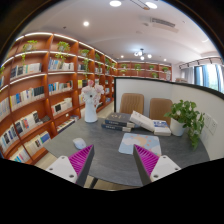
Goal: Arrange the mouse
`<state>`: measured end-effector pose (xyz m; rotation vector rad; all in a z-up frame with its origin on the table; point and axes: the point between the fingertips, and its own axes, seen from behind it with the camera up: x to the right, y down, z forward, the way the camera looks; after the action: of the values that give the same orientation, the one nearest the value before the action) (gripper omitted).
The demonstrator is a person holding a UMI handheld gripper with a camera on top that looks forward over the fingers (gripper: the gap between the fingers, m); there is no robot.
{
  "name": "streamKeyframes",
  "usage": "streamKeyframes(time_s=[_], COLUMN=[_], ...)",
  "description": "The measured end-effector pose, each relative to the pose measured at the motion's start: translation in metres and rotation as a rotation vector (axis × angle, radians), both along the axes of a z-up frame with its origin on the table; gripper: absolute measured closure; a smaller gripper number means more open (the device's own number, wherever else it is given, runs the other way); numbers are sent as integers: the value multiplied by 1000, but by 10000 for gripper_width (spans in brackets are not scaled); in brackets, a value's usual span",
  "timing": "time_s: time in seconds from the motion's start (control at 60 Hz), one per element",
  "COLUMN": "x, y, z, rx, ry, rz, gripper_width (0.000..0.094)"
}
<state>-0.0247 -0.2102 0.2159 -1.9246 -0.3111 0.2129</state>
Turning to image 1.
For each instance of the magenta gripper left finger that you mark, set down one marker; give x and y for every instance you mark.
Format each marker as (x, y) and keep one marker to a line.
(74, 168)

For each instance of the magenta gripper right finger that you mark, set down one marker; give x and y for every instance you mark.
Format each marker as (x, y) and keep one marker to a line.
(152, 167)

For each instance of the white computer mouse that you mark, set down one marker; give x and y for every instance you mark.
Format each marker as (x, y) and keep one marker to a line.
(79, 143)

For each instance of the blue cover white book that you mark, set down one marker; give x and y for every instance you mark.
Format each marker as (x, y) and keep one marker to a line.
(161, 128)

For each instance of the open white book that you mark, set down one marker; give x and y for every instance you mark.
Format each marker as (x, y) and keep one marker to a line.
(142, 121)

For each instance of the dark bottom book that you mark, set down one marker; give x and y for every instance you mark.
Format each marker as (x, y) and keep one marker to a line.
(115, 127)

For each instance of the dark book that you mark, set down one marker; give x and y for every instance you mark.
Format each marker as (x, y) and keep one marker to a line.
(120, 119)
(115, 127)

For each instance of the white flower vase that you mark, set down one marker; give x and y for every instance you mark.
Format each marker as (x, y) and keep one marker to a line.
(90, 113)

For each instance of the dark top book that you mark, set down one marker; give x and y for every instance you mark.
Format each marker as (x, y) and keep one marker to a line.
(120, 119)

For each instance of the right tan chair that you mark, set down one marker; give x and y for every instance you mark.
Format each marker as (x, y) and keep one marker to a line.
(158, 108)

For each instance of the tan chair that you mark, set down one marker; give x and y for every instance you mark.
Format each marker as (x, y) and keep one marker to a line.
(158, 108)
(132, 102)

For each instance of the green potted plant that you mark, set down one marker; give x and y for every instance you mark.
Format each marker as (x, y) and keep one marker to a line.
(185, 113)

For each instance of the left tan chair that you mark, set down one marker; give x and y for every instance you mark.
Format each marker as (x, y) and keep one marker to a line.
(132, 102)

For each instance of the pink white flower bouquet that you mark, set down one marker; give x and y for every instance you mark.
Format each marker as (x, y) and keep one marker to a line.
(92, 93)

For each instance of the white partition panel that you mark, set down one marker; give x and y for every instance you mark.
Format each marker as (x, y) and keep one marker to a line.
(199, 109)

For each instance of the large wooden bookshelf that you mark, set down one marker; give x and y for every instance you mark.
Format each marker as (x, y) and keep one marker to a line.
(40, 90)

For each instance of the far wooden bookshelf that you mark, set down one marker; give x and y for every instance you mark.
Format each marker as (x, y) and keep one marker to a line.
(144, 70)

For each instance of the ceiling spot light fixture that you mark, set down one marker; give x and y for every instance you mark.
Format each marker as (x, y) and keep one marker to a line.
(142, 55)

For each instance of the wall power socket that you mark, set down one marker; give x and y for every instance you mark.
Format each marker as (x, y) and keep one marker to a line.
(210, 123)

